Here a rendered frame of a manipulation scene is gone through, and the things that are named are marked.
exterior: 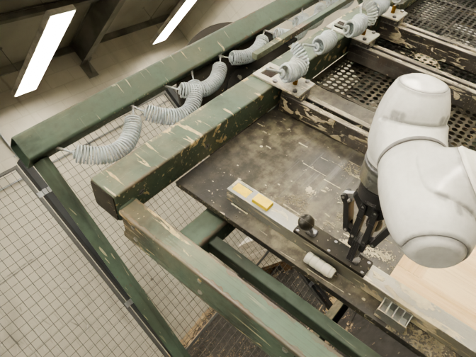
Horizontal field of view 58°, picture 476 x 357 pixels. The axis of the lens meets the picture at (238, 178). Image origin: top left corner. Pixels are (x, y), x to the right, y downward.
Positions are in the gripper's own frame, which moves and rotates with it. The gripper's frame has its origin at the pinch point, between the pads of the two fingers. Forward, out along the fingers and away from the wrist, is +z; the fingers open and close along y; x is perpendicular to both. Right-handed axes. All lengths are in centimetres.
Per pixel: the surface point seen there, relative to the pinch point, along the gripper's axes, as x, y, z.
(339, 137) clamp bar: 45, -27, 13
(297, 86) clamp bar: 47, -47, 5
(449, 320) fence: 5.4, 23.2, 11.5
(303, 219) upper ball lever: -1.4, -12.6, -0.2
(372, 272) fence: 5.2, 4.8, 11.5
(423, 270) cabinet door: 15.3, 13.8, 13.6
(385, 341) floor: 110, 21, 215
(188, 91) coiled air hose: 42, -93, 26
